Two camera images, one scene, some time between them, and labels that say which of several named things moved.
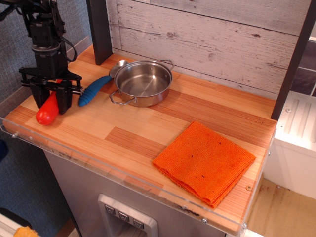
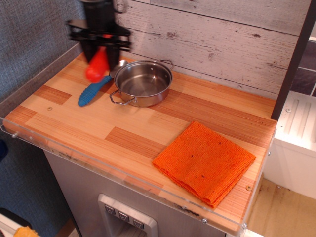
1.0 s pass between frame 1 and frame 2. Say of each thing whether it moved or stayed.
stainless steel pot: stayed
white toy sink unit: stayed
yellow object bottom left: stayed
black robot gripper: moved
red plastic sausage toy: moved
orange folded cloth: stayed
